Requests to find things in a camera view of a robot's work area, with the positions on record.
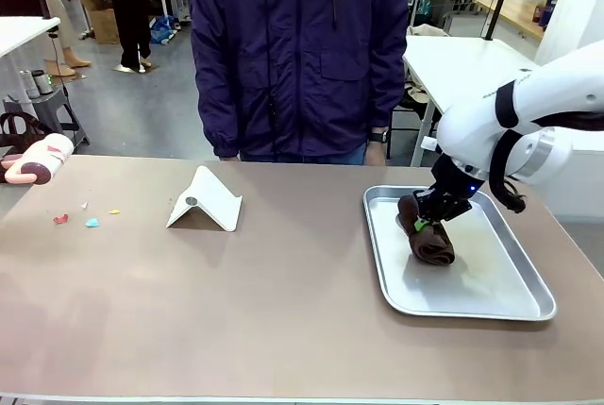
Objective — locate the person in navy jacket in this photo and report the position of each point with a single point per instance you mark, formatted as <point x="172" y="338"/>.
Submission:
<point x="297" y="46"/>

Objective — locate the grey cup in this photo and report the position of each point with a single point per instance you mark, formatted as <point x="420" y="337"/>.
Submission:
<point x="29" y="81"/>

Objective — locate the blue plastic bag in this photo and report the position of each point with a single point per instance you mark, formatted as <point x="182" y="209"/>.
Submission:
<point x="162" y="29"/>

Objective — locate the red paper scrap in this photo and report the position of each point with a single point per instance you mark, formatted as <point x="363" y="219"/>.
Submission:
<point x="60" y="219"/>

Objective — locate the person right hand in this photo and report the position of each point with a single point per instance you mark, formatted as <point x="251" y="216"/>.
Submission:
<point x="229" y="158"/>

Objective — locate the wooden workbench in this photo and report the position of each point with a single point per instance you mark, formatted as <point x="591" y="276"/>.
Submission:
<point x="514" y="15"/>

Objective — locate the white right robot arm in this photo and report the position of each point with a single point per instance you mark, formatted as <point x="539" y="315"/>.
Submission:
<point x="528" y="126"/>

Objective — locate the brown towel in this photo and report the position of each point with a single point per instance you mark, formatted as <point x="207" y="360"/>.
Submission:
<point x="427" y="244"/>

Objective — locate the dark brown bag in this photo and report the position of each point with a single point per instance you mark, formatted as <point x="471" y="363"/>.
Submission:
<point x="21" y="136"/>

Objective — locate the bystander in beige trousers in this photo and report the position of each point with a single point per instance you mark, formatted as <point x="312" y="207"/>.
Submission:
<point x="61" y="22"/>

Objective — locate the person left hand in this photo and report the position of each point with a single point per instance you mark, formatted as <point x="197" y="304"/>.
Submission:
<point x="374" y="154"/>

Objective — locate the blue paper scrap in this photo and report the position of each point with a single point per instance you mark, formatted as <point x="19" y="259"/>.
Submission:
<point x="92" y="223"/>

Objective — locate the small white table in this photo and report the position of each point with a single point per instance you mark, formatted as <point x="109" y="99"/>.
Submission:
<point x="23" y="32"/>

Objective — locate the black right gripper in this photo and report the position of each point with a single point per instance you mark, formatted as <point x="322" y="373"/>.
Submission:
<point x="455" y="183"/>

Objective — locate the silver metal tray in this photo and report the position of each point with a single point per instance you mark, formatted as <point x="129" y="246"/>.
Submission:
<point x="472" y="277"/>

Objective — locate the pink lint roller white roll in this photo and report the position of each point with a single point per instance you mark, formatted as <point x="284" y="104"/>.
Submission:
<point x="40" y="159"/>

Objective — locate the cardboard box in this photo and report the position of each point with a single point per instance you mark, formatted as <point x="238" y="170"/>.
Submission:
<point x="101" y="18"/>

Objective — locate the bystander in black trousers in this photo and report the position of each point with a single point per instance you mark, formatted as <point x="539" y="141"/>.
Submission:
<point x="129" y="8"/>

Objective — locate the blue jeans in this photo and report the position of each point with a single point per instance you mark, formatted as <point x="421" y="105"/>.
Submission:
<point x="302" y="158"/>

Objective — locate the large white table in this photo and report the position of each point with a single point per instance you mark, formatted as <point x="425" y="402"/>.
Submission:
<point x="453" y="65"/>

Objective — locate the dark bottle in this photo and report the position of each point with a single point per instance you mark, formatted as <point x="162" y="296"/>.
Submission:
<point x="538" y="8"/>

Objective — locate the white folded stand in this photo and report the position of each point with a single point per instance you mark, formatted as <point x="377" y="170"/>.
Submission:
<point x="207" y="204"/>

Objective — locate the black wristwatch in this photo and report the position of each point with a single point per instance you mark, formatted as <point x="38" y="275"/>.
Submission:
<point x="378" y="136"/>

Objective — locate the grey metal step stool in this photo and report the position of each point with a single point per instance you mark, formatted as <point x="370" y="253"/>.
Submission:
<point x="52" y="112"/>

